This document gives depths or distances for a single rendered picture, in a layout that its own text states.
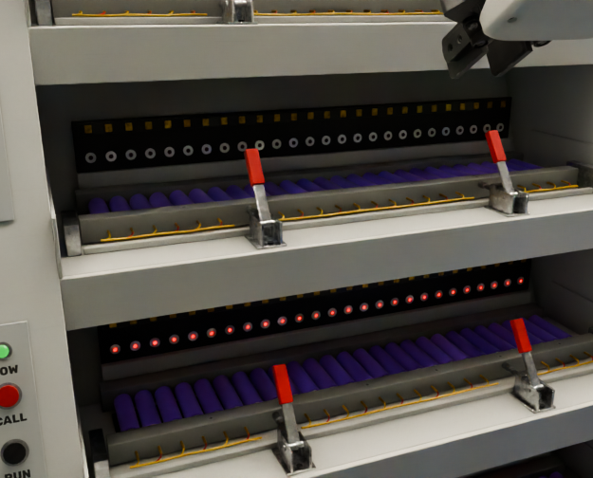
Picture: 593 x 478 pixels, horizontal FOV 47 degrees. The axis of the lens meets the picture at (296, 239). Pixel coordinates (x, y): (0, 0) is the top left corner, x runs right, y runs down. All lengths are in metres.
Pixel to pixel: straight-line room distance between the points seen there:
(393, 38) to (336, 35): 0.06
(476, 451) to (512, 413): 0.06
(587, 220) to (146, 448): 0.50
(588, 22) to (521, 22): 0.05
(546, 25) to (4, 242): 0.41
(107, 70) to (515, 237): 0.42
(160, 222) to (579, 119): 0.52
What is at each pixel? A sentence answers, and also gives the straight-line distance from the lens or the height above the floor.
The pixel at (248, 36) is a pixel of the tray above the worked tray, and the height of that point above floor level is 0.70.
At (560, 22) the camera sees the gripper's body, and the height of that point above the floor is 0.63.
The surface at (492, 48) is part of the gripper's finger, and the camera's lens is 0.53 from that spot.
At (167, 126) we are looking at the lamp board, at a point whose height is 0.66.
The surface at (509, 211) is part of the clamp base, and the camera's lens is 0.72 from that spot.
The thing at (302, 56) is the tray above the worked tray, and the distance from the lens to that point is 0.64.
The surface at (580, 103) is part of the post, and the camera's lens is 0.89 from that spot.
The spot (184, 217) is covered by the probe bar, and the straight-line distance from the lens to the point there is 0.64.
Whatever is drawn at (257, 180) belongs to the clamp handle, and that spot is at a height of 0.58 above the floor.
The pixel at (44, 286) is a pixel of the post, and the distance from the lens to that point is 0.56.
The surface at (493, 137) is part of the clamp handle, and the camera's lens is 0.75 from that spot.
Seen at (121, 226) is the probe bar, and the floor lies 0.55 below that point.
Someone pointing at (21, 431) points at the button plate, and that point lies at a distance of 0.57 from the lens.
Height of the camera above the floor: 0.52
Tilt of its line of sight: 1 degrees up
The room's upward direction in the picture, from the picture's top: 7 degrees counter-clockwise
